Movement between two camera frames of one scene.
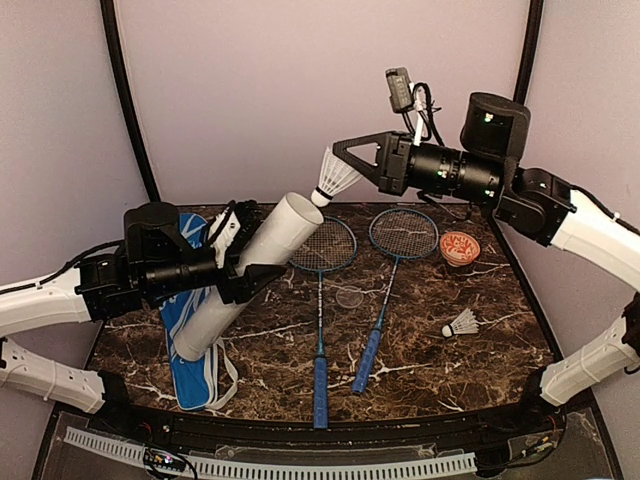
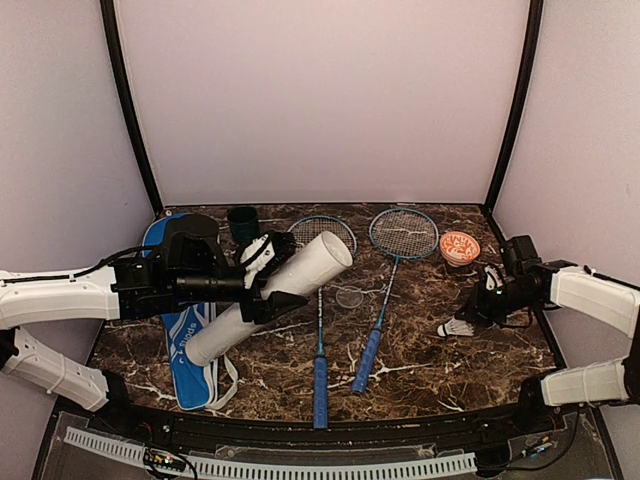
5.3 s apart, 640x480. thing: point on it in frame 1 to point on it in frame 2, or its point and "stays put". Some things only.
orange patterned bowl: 459,248 stays put
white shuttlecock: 465,323 stays put
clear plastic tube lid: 349,296 stays put
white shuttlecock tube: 277,238 to 325,255
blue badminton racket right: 399,234 stays put
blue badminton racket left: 334,249 stays put
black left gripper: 246,286 to 258,282
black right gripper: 393,153 to 478,312
